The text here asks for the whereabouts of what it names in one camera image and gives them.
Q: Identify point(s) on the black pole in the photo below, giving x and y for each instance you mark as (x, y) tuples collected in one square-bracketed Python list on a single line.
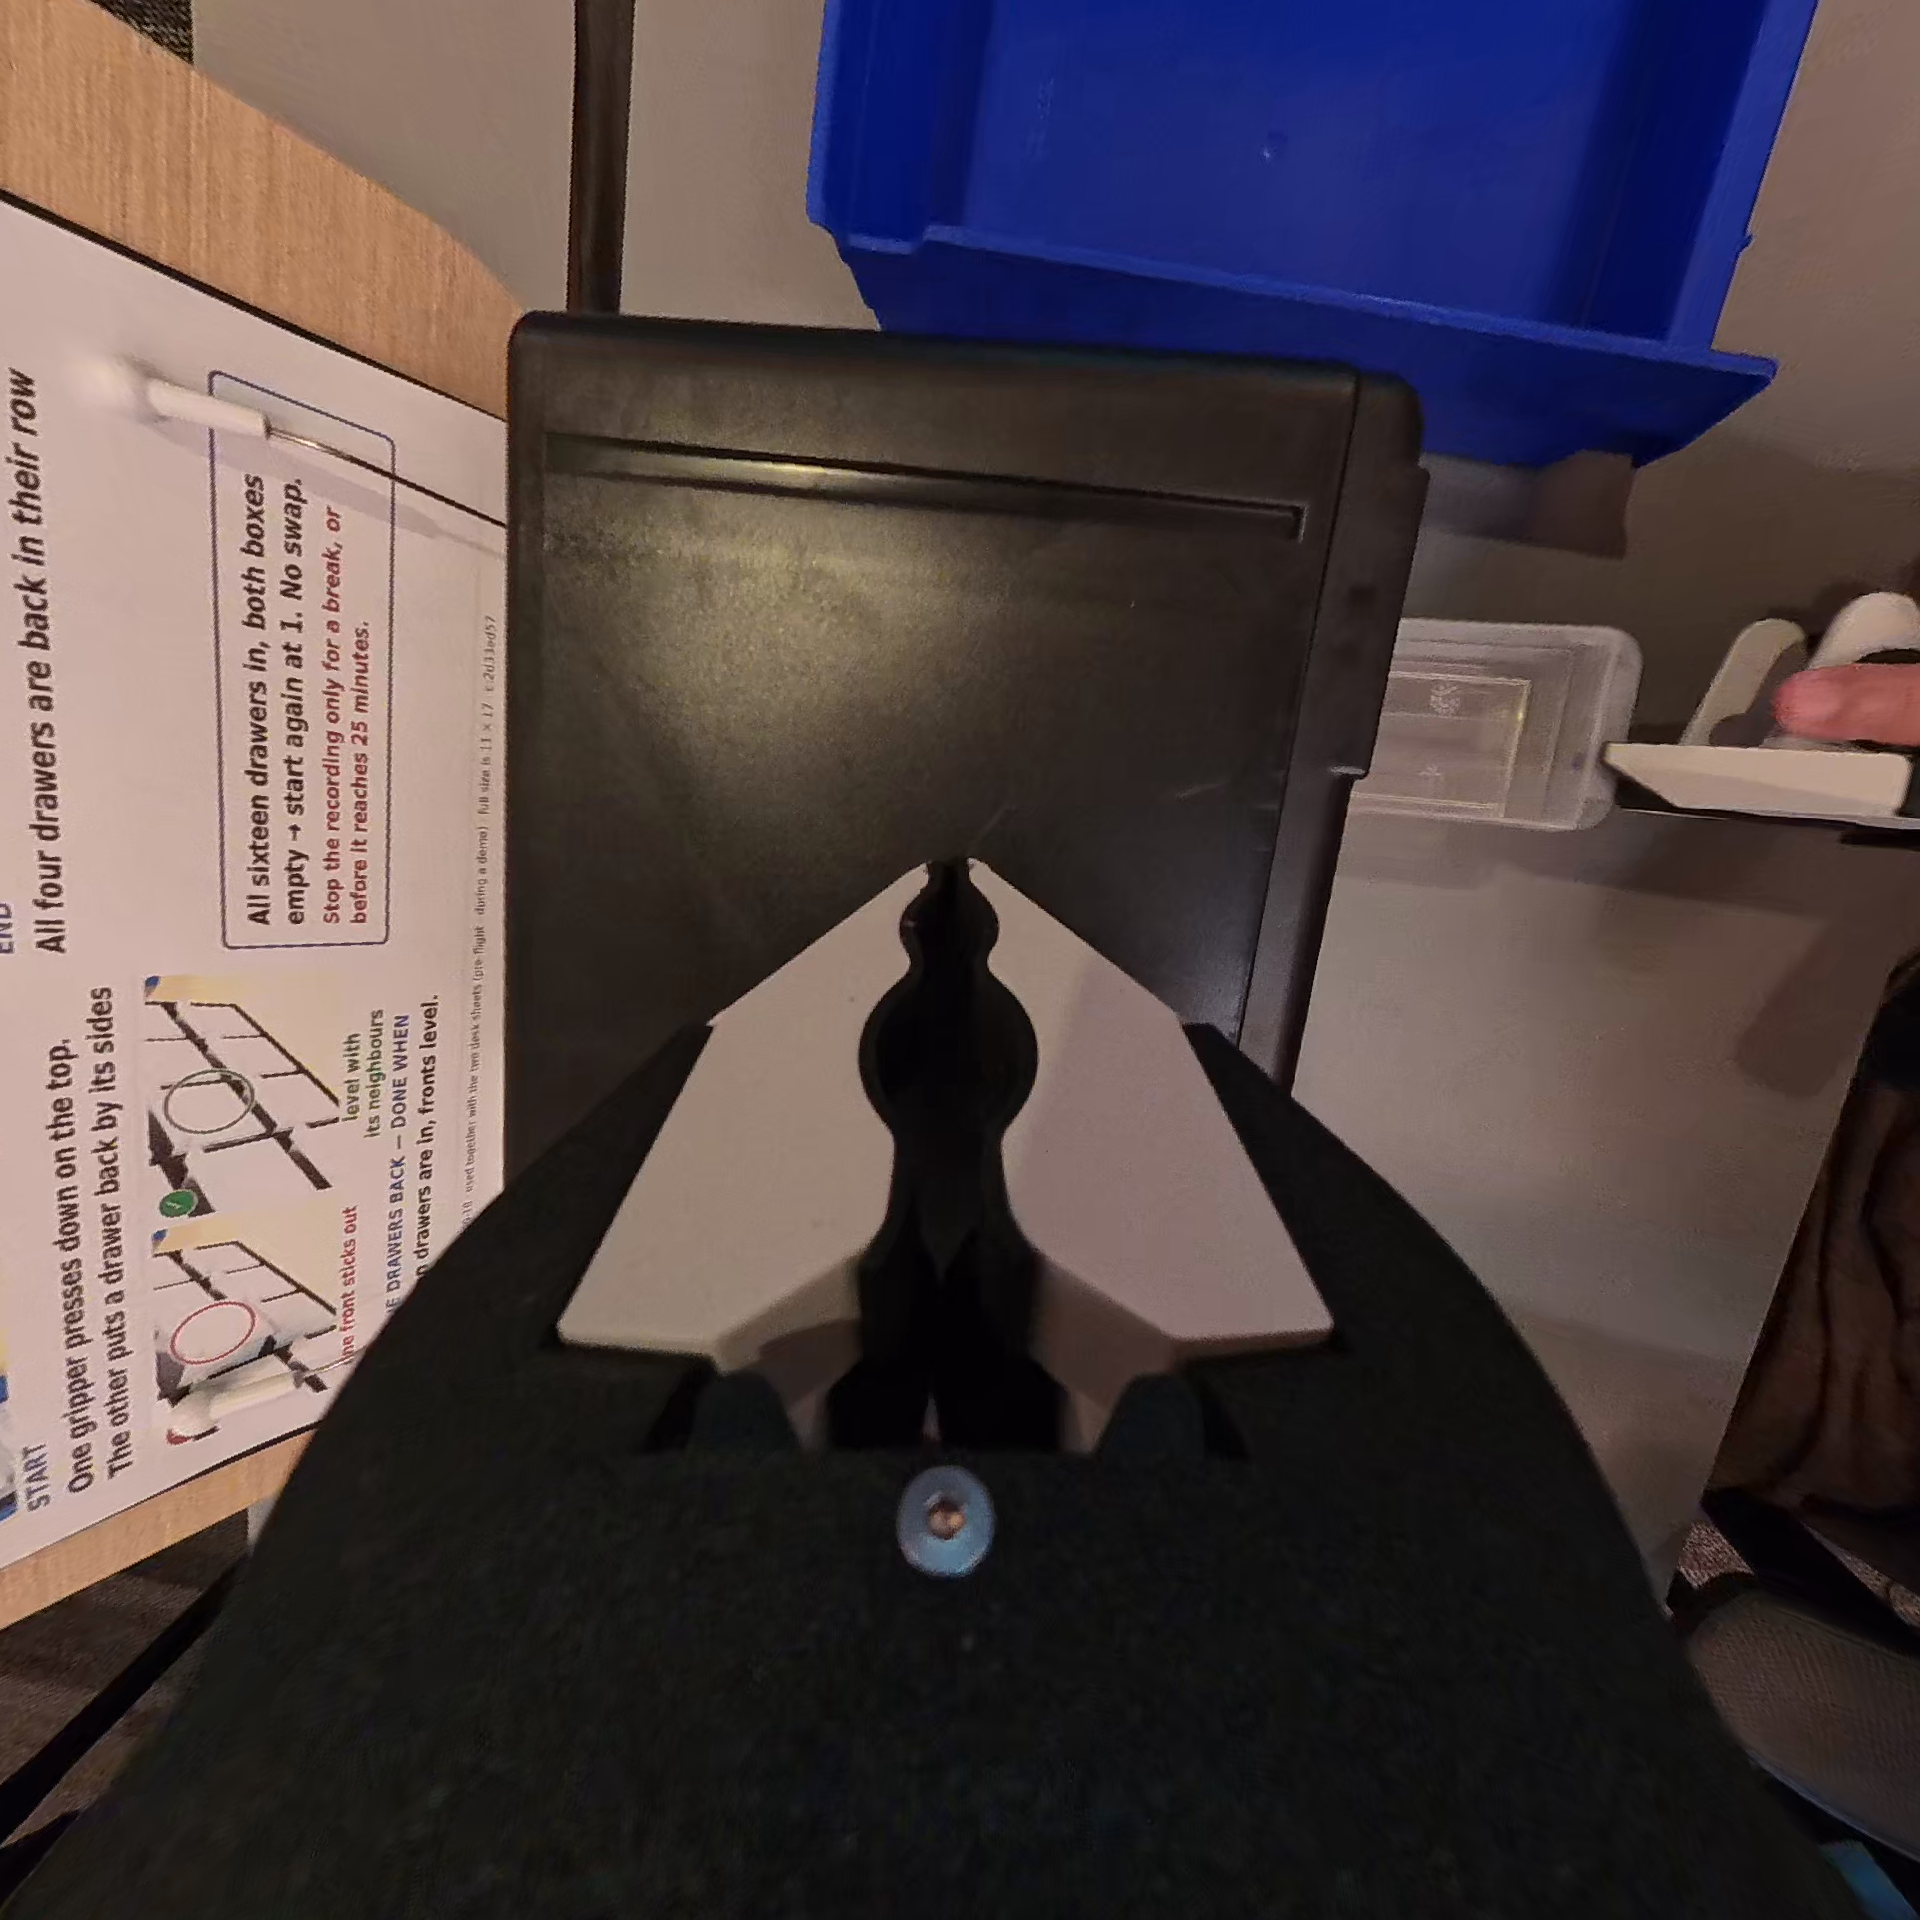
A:
[(598, 149)]

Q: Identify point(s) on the blue plastic bin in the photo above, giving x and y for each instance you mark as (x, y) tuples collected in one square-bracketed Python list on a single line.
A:
[(1291, 182)]

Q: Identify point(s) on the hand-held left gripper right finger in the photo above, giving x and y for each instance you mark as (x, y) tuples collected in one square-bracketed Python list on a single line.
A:
[(1156, 1185)]

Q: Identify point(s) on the clear plastic drawer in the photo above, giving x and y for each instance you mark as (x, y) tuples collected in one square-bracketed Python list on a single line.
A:
[(1486, 721)]

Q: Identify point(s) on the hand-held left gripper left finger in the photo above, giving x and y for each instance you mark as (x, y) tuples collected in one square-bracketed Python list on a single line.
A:
[(733, 1185)]

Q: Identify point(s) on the person's right hand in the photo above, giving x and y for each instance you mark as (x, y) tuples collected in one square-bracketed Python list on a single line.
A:
[(1861, 702)]

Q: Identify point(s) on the printed instruction sheet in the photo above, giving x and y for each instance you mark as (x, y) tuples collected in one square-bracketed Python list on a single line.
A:
[(168, 844)]

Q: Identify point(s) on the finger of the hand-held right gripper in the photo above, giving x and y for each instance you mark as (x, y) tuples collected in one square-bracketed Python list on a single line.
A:
[(1759, 779)]

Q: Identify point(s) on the grey office chair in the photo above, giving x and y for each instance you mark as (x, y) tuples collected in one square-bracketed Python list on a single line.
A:
[(1802, 1679)]

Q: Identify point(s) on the black drawer cabinet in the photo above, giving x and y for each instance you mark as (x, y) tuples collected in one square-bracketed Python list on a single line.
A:
[(929, 656)]

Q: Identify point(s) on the person's brown trousers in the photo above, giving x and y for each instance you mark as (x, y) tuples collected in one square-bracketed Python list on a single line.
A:
[(1843, 1269)]

